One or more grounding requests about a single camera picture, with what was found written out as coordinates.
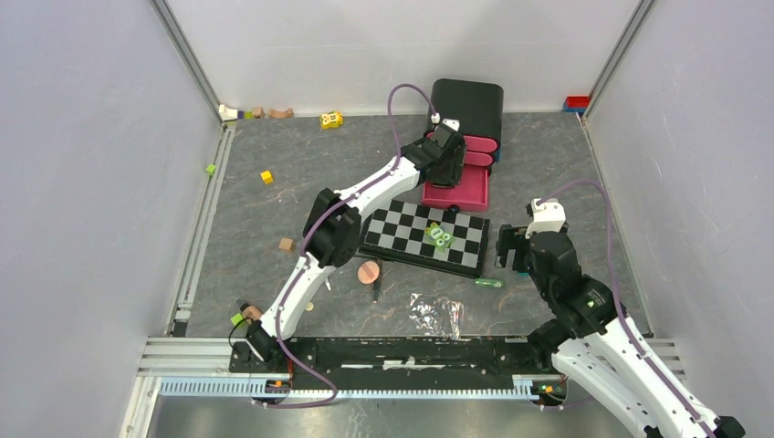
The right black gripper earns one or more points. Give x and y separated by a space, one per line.
511 237

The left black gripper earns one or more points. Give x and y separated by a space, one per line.
453 175

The foundation bottle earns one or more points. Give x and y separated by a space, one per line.
249 312

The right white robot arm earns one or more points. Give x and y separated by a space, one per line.
593 341

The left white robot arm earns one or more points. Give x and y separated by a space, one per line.
332 232

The green tube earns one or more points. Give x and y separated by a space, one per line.
489 282

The green owl toy block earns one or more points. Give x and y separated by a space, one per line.
436 235

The black drawer cabinet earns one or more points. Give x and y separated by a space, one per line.
478 106

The black white chessboard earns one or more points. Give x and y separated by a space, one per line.
396 233

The clear plastic wrapper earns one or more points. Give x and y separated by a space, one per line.
437 316

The yellow toy block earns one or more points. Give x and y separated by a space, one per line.
330 120

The round pink powder puff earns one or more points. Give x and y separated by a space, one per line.
369 272

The black eyeliner pencil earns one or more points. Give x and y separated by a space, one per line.
377 284

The red blue blocks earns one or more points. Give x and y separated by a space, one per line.
576 104

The wooden arch block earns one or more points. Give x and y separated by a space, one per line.
281 113

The brown wooden cube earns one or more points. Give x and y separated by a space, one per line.
286 245

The small yellow cube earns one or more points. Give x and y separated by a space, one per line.
267 177

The white toy block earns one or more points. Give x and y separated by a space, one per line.
227 114

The small green block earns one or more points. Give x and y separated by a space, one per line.
237 320

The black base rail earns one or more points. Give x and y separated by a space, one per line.
392 366

